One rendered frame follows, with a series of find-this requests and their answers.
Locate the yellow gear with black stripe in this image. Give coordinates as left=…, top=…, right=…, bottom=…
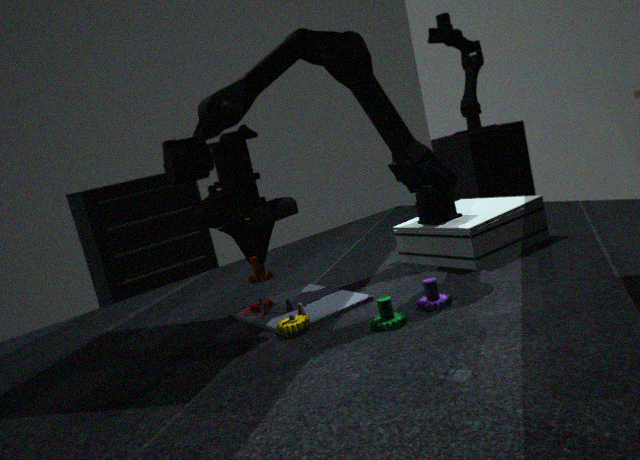
left=277, top=314, right=311, bottom=334

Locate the purple gear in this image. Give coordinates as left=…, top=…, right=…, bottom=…
left=417, top=278, right=452, bottom=312

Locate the green gear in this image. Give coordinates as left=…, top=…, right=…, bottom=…
left=370, top=296, right=408, bottom=332

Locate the brown gear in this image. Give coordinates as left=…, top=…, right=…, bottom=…
left=248, top=256, right=273, bottom=284

